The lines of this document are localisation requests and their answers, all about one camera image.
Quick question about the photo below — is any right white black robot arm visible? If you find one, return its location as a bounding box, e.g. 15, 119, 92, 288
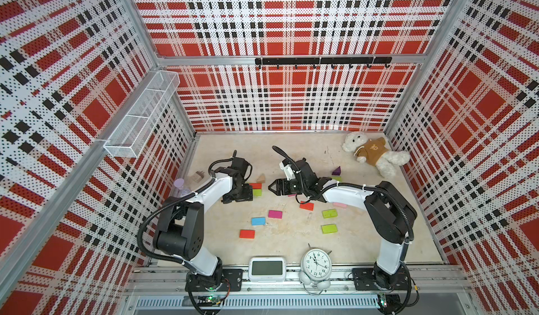
268, 159, 417, 290

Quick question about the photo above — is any red block front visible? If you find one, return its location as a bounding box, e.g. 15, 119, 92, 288
239, 229, 255, 239

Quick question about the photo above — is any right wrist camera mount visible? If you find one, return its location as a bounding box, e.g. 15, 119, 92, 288
279, 163, 296, 181

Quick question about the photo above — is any small brown white object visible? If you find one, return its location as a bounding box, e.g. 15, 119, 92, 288
190, 171, 205, 182

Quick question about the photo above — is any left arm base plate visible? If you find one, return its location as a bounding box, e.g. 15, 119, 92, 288
185, 269, 244, 293

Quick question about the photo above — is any black hook rail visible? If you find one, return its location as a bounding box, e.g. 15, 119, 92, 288
254, 56, 393, 67

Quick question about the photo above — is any light blue block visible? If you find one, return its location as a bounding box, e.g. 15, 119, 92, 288
251, 217, 266, 227

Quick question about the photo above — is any magenta block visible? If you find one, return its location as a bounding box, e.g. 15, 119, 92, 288
268, 210, 283, 219

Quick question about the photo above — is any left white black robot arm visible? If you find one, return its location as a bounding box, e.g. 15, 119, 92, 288
136, 155, 253, 291

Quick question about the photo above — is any white digital display device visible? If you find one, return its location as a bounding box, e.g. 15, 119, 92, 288
248, 257, 286, 283

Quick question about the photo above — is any white analog alarm clock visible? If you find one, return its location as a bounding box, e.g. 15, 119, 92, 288
298, 246, 333, 296

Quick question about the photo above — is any pink block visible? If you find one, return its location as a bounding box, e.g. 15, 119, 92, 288
333, 203, 348, 209

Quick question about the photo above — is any white wire mesh basket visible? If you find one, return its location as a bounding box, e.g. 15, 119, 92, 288
104, 71, 179, 159

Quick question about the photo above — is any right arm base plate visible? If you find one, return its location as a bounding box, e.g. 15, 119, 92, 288
352, 267, 409, 292

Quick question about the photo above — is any red block centre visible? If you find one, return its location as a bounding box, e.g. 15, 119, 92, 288
300, 202, 314, 211

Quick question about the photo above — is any white teddy bear brown shirt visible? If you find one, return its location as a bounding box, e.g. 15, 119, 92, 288
342, 132, 411, 179

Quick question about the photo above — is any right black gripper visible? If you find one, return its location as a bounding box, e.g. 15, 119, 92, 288
267, 178, 307, 197

